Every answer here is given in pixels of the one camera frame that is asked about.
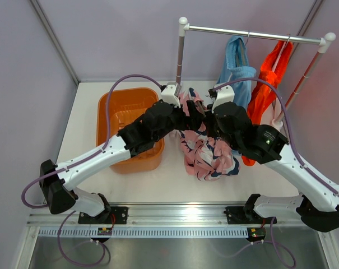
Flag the orange mesh shorts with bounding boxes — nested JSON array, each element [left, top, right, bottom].
[[241, 40, 295, 168]]

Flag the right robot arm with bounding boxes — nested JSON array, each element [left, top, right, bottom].
[[205, 101, 339, 233]]

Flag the white metal clothes rack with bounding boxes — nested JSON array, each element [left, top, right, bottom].
[[169, 16, 337, 138]]

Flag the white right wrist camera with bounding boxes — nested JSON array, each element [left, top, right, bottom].
[[207, 84, 235, 112]]

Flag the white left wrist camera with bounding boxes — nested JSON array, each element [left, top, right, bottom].
[[161, 82, 182, 108]]

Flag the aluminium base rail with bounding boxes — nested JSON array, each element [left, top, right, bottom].
[[26, 203, 308, 227]]

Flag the white slotted cable duct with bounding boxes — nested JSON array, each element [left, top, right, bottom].
[[39, 226, 248, 238]]

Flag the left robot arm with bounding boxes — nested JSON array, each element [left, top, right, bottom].
[[40, 100, 204, 224]]

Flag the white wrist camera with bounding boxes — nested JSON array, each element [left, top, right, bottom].
[[207, 84, 235, 112], [161, 82, 182, 108]]

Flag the grey hanger of pink shorts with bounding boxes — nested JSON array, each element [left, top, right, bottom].
[[194, 94, 213, 117]]

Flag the pink navy patterned shorts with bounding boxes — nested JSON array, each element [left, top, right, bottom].
[[177, 87, 241, 183]]

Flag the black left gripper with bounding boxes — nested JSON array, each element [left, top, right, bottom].
[[153, 100, 204, 143]]

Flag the orange plastic tub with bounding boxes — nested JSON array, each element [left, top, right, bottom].
[[96, 87, 165, 174]]

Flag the light blue mesh shorts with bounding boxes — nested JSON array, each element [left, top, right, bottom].
[[217, 36, 256, 110]]

